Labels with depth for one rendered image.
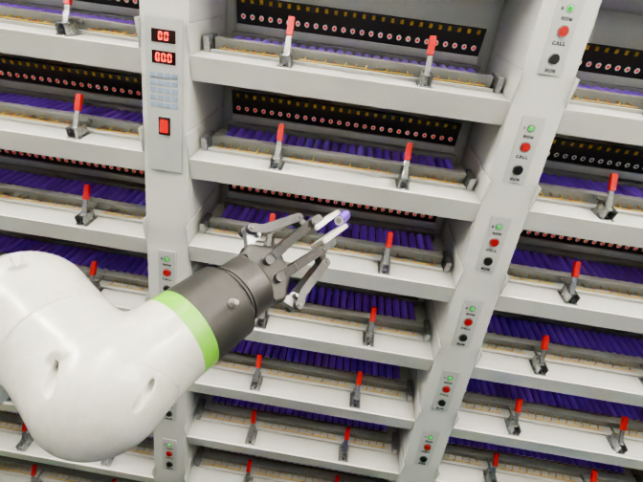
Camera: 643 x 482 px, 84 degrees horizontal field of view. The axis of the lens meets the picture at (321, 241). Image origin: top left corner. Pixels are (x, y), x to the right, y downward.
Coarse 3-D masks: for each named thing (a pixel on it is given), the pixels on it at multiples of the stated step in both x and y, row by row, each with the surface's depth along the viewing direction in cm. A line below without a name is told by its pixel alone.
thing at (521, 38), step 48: (528, 0) 65; (528, 48) 62; (576, 48) 61; (528, 96) 64; (480, 144) 77; (528, 192) 70; (480, 240) 74; (480, 288) 77; (480, 336) 81; (432, 384) 87; (432, 480) 97
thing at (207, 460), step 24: (192, 456) 108; (216, 456) 111; (240, 456) 112; (192, 480) 107; (216, 480) 108; (240, 480) 108; (264, 480) 109; (288, 480) 109; (312, 480) 110; (336, 480) 105; (360, 480) 110; (384, 480) 110
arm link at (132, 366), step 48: (48, 336) 28; (96, 336) 28; (144, 336) 30; (192, 336) 32; (48, 384) 26; (96, 384) 26; (144, 384) 28; (48, 432) 25; (96, 432) 26; (144, 432) 29
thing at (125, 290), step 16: (0, 240) 98; (16, 240) 99; (32, 240) 101; (48, 240) 100; (64, 240) 101; (64, 256) 96; (80, 256) 98; (96, 256) 98; (112, 256) 99; (128, 256) 99; (144, 256) 99; (96, 272) 88; (112, 272) 93; (128, 272) 94; (144, 272) 95; (112, 288) 91; (128, 288) 92; (144, 288) 93; (128, 304) 88
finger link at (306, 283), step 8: (320, 264) 51; (328, 264) 52; (312, 272) 50; (320, 272) 50; (304, 280) 49; (312, 280) 49; (296, 288) 48; (304, 288) 47; (304, 296) 47; (296, 304) 46; (288, 312) 47
